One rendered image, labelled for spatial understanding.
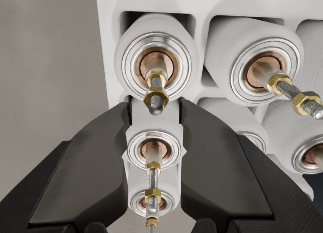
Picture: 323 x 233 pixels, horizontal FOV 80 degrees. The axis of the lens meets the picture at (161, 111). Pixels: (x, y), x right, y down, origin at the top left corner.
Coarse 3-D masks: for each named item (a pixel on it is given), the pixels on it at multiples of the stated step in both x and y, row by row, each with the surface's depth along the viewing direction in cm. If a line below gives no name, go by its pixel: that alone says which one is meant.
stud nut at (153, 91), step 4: (152, 88) 14; (156, 88) 14; (160, 88) 14; (148, 92) 14; (152, 92) 14; (156, 92) 14; (160, 92) 14; (164, 92) 14; (144, 96) 15; (148, 96) 14; (160, 96) 14; (164, 96) 14; (168, 96) 15; (144, 100) 14; (148, 100) 14; (164, 100) 14; (168, 100) 15; (148, 104) 15; (164, 104) 15; (148, 108) 15
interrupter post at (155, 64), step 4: (152, 60) 20; (156, 60) 20; (160, 60) 20; (148, 64) 20; (152, 64) 19; (156, 64) 19; (160, 64) 19; (164, 64) 20; (148, 68) 19; (152, 68) 18; (156, 68) 18; (160, 68) 18; (164, 68) 19; (148, 72) 18; (164, 72) 18
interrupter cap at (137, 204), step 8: (144, 192) 31; (136, 200) 32; (144, 200) 33; (168, 200) 32; (136, 208) 33; (144, 208) 34; (160, 208) 34; (168, 208) 34; (144, 216) 34; (160, 216) 34
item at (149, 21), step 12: (156, 12) 27; (168, 12) 32; (144, 24) 19; (156, 24) 19; (168, 24) 19; (180, 24) 24; (132, 36) 19; (180, 36) 20; (120, 48) 20; (192, 48) 20; (120, 60) 21; (192, 60) 21; (120, 72) 21; (192, 72) 21; (192, 84) 23; (180, 96) 23
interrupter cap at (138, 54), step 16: (160, 32) 19; (128, 48) 20; (144, 48) 20; (160, 48) 20; (176, 48) 20; (128, 64) 21; (144, 64) 21; (176, 64) 21; (128, 80) 21; (144, 80) 22; (176, 80) 21
